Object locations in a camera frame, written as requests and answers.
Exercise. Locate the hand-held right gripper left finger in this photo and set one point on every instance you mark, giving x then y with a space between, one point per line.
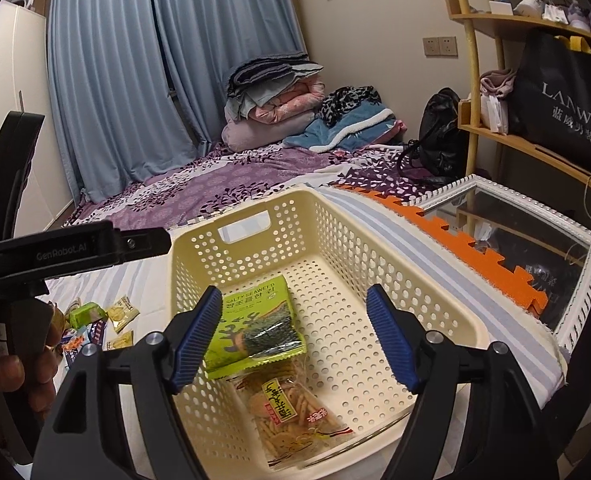
195 342

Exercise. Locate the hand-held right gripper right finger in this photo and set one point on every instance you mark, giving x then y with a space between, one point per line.
393 340

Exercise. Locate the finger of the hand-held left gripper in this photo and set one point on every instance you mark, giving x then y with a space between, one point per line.
143 244

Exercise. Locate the yellow chips packet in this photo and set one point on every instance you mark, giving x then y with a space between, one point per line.
124 310

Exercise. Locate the cream perforated plastic basket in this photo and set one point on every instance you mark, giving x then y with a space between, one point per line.
350 285

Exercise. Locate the green seaweed snack packet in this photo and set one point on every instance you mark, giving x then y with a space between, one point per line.
258 310

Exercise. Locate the small yellow snack packet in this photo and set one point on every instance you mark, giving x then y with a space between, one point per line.
119 342

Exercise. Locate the bright green snack packet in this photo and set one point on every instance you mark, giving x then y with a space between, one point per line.
87 314

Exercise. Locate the orange print snack packet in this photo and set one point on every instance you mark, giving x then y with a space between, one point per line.
72 342

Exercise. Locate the blue cracker packet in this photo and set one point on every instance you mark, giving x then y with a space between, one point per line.
95 334

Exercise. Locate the clear rice cracker packet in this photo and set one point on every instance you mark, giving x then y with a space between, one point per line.
285 410

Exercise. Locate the person's left hand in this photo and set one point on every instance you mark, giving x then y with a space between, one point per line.
5 380

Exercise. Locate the purple floral bedsheet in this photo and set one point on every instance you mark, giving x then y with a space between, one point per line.
200 185

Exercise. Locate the grey striped bedsheet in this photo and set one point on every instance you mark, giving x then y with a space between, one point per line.
415 250

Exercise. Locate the orange foam mat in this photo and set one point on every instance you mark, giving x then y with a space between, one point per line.
465 245

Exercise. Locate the blue curtain panel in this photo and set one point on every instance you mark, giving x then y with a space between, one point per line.
225 10
100 85

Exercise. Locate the mauve folded quilt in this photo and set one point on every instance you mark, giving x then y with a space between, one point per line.
265 132

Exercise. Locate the light grey folded sheet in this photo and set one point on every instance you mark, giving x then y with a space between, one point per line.
240 105

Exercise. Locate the white wardrobe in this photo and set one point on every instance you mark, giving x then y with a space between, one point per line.
25 60

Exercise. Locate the pink floral folded quilt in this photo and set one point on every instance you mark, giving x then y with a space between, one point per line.
288 102

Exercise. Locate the black backpack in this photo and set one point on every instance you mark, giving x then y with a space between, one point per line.
443 135

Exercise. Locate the blue fleece blanket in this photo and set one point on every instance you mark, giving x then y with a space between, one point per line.
345 132

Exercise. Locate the dark grey folded blanket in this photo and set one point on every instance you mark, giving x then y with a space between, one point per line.
265 67

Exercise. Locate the leopard print cloth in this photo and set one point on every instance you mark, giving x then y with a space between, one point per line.
348 102

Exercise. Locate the wooden curved shelf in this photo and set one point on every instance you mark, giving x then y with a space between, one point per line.
468 110

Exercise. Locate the white flat packets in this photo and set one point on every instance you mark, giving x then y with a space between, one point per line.
493 112

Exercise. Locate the pink folded cloth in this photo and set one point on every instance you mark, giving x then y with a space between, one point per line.
498 82

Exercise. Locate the black shopping bag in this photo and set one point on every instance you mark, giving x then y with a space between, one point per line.
560 100

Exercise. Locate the small white box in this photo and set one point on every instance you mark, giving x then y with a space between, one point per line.
500 7

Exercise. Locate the white sneaker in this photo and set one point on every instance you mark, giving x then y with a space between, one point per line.
530 5

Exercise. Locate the white printed tag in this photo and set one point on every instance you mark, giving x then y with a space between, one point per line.
555 12

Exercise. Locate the beige wall socket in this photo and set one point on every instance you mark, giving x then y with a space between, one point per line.
448 46
431 46

